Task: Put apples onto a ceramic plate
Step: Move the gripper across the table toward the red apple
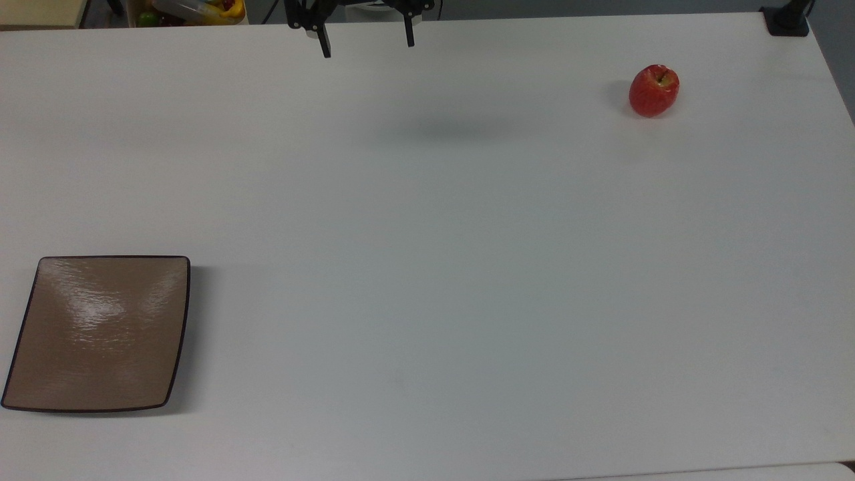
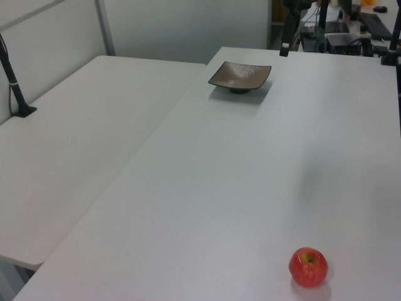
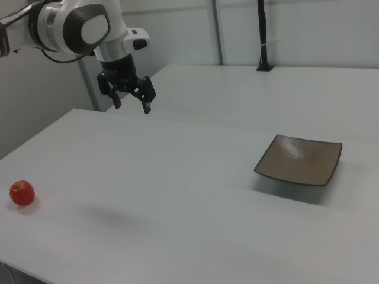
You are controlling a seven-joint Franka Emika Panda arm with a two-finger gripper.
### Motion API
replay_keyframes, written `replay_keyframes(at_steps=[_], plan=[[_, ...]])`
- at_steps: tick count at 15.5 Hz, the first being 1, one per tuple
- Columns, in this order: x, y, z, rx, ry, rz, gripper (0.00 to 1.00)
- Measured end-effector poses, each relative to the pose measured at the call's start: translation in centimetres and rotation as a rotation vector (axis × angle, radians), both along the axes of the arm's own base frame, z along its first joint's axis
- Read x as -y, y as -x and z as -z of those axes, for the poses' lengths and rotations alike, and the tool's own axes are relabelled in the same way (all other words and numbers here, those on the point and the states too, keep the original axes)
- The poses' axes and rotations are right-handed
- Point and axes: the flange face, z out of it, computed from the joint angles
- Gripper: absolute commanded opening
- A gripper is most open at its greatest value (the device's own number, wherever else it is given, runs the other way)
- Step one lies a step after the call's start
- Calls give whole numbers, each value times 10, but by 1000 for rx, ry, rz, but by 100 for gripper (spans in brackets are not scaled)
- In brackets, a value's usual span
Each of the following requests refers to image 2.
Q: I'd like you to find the red apple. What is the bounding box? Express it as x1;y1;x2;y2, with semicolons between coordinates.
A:
288;246;330;288

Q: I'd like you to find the square brown ceramic plate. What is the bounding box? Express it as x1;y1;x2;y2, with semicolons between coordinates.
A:
207;61;273;95

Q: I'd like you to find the brown cabinet panel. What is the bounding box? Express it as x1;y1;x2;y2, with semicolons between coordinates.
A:
271;0;284;50

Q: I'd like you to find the black stand with white clamp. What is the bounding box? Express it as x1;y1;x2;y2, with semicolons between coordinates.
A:
279;0;299;58

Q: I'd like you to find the black computer box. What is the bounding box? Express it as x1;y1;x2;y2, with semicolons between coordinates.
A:
325;33;361;55

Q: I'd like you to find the thin black pole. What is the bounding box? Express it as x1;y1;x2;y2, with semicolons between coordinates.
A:
317;0;330;53

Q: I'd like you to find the dark laptop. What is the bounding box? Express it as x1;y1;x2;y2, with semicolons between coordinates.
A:
325;21;351;34

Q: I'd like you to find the black keyboard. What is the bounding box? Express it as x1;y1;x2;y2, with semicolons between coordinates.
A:
359;14;393;40

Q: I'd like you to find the grey partition post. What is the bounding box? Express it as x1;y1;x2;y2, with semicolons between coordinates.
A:
95;0;116;57

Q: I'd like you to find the black camera stand pole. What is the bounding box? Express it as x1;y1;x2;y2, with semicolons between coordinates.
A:
0;31;38;119

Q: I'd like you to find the black camera stand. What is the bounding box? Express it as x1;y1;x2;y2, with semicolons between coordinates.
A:
380;17;401;66

